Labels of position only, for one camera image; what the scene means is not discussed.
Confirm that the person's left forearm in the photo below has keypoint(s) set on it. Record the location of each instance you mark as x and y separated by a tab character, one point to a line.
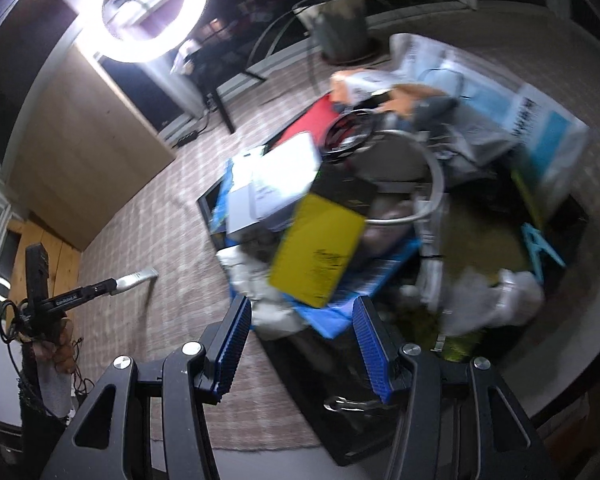
55	387

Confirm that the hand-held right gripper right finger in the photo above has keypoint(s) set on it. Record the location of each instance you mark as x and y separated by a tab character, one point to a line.
372	345

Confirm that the silver pen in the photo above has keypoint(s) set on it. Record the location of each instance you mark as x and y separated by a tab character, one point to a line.
135	280

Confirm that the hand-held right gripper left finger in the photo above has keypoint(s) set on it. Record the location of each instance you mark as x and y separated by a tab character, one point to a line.
232	345

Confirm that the crumpled white tissue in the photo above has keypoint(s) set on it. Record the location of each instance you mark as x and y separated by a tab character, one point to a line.
185	57

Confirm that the large light wooden board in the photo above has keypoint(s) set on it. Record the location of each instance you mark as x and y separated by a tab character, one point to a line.
90	150

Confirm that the black power strip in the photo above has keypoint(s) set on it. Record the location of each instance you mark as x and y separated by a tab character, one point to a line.
185	138

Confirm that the blue packet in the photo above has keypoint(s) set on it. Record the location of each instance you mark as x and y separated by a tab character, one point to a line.
337	321

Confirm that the white printed box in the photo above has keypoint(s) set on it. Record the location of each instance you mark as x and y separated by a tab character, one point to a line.
280	180

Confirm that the pine wood board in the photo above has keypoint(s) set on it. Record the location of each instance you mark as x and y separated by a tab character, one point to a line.
62	265

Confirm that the potted plant in white pot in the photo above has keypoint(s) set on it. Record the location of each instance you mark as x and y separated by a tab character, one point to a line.
340	30

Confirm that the black storage box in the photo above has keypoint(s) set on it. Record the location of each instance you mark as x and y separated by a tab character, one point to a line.
320	400

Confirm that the orange tissue pack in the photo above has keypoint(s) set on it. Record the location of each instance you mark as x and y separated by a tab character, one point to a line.
360	85

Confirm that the person's left hand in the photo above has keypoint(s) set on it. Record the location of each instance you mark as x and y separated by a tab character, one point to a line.
62	347

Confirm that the yellow card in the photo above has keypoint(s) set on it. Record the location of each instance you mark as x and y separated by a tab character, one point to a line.
317	255

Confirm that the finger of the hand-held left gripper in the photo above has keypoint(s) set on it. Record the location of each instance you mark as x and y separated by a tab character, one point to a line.
80	292

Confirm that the red pouch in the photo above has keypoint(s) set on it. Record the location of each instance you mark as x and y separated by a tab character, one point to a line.
312	122

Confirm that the blue white mask box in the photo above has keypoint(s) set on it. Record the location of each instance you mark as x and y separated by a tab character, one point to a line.
545	135

